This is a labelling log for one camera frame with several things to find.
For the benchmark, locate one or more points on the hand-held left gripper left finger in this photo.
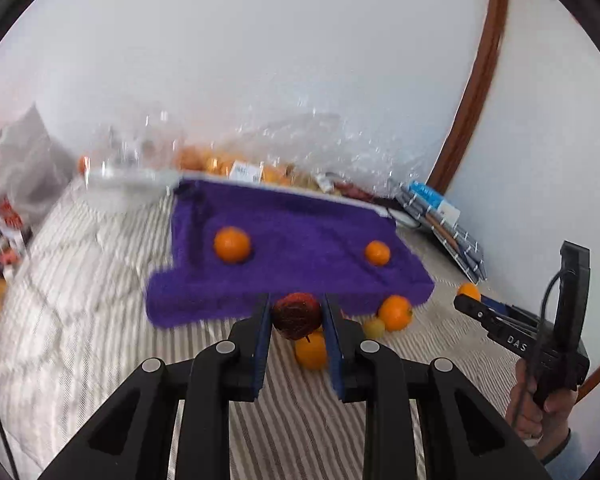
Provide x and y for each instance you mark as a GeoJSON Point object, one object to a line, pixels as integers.
{"type": "Point", "coordinates": [262, 350]}

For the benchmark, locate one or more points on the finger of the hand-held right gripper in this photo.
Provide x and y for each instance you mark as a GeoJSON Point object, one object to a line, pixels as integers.
{"type": "Point", "coordinates": [515, 314]}
{"type": "Point", "coordinates": [475, 310]}

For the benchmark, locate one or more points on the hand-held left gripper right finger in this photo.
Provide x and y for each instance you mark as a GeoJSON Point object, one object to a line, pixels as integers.
{"type": "Point", "coordinates": [332, 355]}

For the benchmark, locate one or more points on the orange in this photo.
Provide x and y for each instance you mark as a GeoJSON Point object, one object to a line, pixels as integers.
{"type": "Point", "coordinates": [395, 313]}
{"type": "Point", "coordinates": [469, 292]}
{"type": "Point", "coordinates": [232, 245]}
{"type": "Point", "coordinates": [377, 253]}
{"type": "Point", "coordinates": [311, 354]}

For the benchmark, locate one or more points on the small yellow-green fruit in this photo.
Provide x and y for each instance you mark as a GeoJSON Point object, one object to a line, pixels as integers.
{"type": "Point", "coordinates": [374, 328]}

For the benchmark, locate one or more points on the red apple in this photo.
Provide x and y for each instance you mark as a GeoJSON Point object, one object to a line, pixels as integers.
{"type": "Point", "coordinates": [297, 315]}

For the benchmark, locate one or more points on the purple towel covered tray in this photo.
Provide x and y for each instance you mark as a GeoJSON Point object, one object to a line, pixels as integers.
{"type": "Point", "coordinates": [305, 240]}

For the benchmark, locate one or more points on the person's right forearm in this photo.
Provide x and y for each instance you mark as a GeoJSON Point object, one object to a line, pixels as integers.
{"type": "Point", "coordinates": [562, 447]}

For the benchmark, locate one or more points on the person's right hand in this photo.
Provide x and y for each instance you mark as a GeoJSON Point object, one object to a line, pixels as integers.
{"type": "Point", "coordinates": [555, 425]}

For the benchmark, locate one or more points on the blue-grey checked folded cloth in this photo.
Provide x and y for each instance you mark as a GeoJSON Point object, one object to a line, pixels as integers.
{"type": "Point", "coordinates": [455, 240]}

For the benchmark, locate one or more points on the blue white tissue pack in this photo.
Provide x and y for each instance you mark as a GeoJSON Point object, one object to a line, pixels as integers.
{"type": "Point", "coordinates": [437, 200]}

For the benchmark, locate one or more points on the dark red packet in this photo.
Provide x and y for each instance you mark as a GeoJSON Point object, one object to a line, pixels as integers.
{"type": "Point", "coordinates": [352, 189]}

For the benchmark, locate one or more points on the plastic bag of brown fruit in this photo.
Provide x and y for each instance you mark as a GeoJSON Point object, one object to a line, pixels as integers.
{"type": "Point", "coordinates": [305, 179]}

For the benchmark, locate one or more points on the plastic bag of oranges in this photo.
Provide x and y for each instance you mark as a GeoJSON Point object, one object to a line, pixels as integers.
{"type": "Point", "coordinates": [220, 162]}

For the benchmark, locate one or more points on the crumpled clear plastic bag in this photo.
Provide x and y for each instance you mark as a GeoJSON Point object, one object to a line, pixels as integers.
{"type": "Point", "coordinates": [330, 145]}

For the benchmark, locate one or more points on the red white printed packet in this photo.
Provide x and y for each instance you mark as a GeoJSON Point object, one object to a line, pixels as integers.
{"type": "Point", "coordinates": [10, 216]}

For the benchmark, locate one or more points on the grey plastic bag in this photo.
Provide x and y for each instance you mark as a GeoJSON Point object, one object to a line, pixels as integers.
{"type": "Point", "coordinates": [25, 160]}

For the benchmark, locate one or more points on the brown wooden door frame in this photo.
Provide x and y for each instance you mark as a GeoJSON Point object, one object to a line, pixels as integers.
{"type": "Point", "coordinates": [485, 70]}

